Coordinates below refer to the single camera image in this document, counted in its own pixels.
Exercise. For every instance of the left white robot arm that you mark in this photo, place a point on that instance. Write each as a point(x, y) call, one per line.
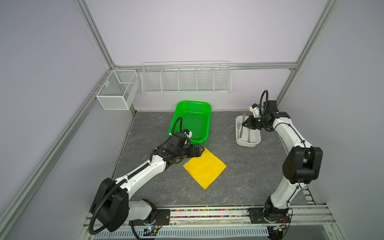
point(112, 207)

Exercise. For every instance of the white mesh wall box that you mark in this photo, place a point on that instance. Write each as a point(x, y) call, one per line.
point(119, 89)

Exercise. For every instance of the green plastic basket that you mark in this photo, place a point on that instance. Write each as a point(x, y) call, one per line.
point(196, 118)

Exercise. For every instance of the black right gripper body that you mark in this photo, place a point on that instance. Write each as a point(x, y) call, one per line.
point(258, 123)

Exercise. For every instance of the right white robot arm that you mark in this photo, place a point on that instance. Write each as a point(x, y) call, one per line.
point(301, 166)

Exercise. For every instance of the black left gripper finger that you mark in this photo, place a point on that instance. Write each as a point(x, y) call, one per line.
point(197, 154)
point(199, 148)

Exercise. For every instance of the yellow paper napkin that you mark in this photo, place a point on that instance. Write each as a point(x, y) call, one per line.
point(205, 169)

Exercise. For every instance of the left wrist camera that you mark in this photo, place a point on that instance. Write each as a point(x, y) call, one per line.
point(180, 139)

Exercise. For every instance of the silver knife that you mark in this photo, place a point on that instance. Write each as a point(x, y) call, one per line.
point(244, 116)

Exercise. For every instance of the white wire wall rack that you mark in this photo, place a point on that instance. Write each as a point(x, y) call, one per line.
point(186, 77)

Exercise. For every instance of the silver fork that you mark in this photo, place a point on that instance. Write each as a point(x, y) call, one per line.
point(238, 129)

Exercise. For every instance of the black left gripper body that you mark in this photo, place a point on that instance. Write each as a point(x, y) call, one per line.
point(185, 152)

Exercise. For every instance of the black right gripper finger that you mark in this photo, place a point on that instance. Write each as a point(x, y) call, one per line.
point(246, 124)
point(247, 120)

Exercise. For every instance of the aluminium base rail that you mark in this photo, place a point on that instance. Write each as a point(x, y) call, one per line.
point(222, 222)

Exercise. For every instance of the white plastic tray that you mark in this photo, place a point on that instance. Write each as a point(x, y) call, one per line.
point(246, 137)

